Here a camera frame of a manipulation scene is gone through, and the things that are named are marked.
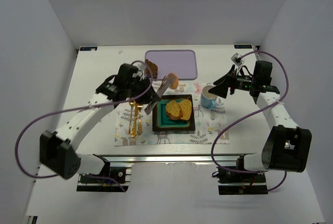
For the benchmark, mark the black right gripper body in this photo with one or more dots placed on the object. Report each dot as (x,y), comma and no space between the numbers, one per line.
(232,84)

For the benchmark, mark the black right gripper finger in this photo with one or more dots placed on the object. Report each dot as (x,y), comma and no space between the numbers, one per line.
(224,77)
(220,90)

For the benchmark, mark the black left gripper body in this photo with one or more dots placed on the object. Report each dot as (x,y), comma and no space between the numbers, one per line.
(146,92)

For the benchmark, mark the silver metal tongs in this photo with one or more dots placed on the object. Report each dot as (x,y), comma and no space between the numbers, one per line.
(165,84)

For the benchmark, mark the small orange round bun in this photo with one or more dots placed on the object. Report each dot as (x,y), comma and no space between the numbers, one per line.
(174,81)

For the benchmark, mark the yellow herb bread slice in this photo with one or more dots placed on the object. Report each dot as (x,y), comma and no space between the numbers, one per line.
(186,107)

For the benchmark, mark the crusty yellow bread slice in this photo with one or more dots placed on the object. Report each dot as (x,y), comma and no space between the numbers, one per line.
(173,110)

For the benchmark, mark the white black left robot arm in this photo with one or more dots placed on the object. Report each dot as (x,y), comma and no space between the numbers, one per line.
(58,148)

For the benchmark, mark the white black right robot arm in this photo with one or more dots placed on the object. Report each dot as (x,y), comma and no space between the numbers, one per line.
(287,146)

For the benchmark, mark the dark brown bread slice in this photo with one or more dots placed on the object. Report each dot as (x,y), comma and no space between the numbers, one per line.
(153,67)

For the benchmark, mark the gold spoon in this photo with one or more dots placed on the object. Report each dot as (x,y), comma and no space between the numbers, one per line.
(132,105)

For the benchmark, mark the light blue mug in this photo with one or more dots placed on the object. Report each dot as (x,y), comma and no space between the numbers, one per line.
(208,100)

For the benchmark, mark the right blue corner label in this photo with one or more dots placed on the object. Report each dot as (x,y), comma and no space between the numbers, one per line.
(242,46)

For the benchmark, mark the blue corner label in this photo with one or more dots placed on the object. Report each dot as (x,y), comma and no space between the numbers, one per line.
(242,46)
(92,48)

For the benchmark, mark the black teal square plate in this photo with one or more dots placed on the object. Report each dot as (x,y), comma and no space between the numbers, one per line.
(162,123)

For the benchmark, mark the gold fork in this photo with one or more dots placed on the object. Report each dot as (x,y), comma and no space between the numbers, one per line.
(139,131)

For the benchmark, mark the gold knife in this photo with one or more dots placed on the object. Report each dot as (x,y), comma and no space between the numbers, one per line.
(134,127)

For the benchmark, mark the lilac rectangular tray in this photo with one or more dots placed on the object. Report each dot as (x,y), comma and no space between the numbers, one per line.
(180,62)

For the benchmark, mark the left blue corner label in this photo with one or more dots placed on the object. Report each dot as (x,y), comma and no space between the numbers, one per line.
(92,48)

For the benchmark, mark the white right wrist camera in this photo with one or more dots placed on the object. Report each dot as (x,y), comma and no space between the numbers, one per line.
(237,59)

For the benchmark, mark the aluminium rail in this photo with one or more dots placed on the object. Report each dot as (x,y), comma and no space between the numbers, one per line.
(159,158)

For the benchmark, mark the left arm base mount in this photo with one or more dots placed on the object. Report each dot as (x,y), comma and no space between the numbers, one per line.
(122,176)

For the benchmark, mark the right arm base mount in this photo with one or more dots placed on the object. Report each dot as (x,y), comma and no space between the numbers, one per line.
(230,183)

